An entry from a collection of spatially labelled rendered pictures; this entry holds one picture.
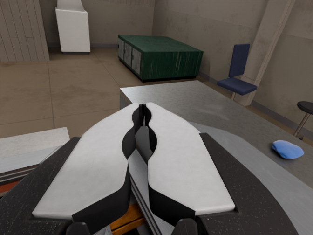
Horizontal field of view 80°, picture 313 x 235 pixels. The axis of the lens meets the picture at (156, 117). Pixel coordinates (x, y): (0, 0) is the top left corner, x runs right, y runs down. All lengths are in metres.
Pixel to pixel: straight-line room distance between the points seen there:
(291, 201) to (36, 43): 5.16
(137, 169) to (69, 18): 5.13
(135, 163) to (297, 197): 0.60
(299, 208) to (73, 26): 5.59
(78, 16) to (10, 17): 1.44
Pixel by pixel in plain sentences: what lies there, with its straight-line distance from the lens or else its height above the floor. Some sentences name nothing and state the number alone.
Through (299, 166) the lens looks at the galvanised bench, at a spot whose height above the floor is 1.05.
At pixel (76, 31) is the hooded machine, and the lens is 5.76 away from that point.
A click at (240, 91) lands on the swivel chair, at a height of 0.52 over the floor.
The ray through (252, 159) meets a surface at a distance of 0.77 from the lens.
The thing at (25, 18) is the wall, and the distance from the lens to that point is 5.20.
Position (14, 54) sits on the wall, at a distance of 5.37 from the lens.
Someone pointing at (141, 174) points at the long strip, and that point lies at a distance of 0.86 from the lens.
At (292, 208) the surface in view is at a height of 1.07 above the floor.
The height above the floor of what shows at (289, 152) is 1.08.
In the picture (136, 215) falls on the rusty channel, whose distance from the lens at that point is 0.97.
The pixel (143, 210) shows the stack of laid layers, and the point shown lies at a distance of 0.81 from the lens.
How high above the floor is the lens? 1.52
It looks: 32 degrees down
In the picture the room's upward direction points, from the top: 8 degrees clockwise
